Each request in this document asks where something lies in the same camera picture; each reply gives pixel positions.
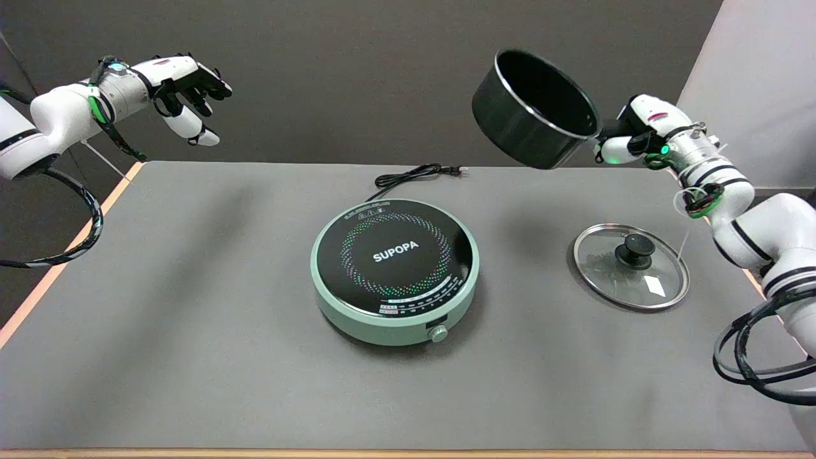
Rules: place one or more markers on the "green induction cooker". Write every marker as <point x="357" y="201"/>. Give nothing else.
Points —
<point x="395" y="271"/>

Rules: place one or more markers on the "black cooking pot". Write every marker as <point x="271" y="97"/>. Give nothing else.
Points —
<point x="532" y="108"/>

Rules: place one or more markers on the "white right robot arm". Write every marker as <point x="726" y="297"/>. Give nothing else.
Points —
<point x="752" y="217"/>

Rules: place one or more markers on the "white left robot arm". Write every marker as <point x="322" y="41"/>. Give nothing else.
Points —
<point x="57" y="121"/>

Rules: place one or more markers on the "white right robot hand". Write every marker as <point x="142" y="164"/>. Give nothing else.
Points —
<point x="650" y="124"/>

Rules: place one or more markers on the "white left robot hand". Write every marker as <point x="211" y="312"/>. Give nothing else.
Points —
<point x="182" y="83"/>

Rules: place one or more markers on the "glass pot lid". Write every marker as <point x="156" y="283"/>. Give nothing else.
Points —
<point x="631" y="266"/>

